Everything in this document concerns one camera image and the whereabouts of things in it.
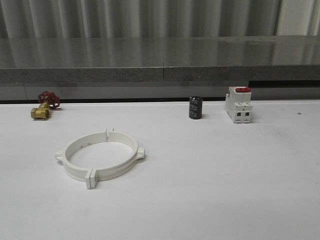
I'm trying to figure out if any white half pipe clamp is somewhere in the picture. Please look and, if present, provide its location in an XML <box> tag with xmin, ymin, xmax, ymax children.
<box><xmin>86</xmin><ymin>129</ymin><xmax>145</xmax><ymax>189</ymax></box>
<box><xmin>55</xmin><ymin>130</ymin><xmax>109</xmax><ymax>189</ymax></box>

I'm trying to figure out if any black cylindrical capacitor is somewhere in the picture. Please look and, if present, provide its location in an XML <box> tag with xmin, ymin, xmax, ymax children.
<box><xmin>188</xmin><ymin>96</ymin><xmax>203</xmax><ymax>120</ymax></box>

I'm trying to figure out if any grey stone countertop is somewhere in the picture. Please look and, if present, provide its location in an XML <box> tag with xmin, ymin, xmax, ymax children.
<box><xmin>0</xmin><ymin>36</ymin><xmax>320</xmax><ymax>102</ymax></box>

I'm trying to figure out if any grey pleated curtain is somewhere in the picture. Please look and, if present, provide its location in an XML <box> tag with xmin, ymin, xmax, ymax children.
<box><xmin>0</xmin><ymin>0</ymin><xmax>320</xmax><ymax>38</ymax></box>

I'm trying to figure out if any white circuit breaker red switch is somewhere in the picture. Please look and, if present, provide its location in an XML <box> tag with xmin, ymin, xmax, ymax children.
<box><xmin>225</xmin><ymin>86</ymin><xmax>253</xmax><ymax>124</ymax></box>

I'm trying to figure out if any brass valve red handle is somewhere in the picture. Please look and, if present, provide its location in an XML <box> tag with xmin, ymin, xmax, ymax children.
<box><xmin>30</xmin><ymin>91</ymin><xmax>60</xmax><ymax>120</ymax></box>

